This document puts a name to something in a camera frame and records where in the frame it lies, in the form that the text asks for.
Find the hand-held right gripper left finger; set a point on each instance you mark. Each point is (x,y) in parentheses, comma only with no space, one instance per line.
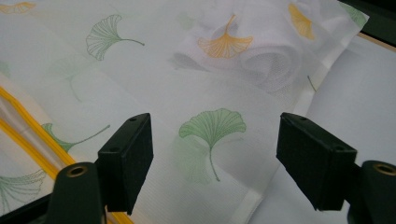
(124,161)

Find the white table sheet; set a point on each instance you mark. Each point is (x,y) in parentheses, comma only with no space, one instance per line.
(358,109)

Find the wooden table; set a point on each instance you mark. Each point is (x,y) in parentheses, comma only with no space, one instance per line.
(383,45)

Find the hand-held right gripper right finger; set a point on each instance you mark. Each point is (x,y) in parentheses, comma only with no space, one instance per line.
(314,161)

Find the leaf print mesh laundry bag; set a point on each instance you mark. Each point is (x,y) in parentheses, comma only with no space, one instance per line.
(149,90)

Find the white garment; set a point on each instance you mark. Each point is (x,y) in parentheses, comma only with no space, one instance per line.
(274,62)

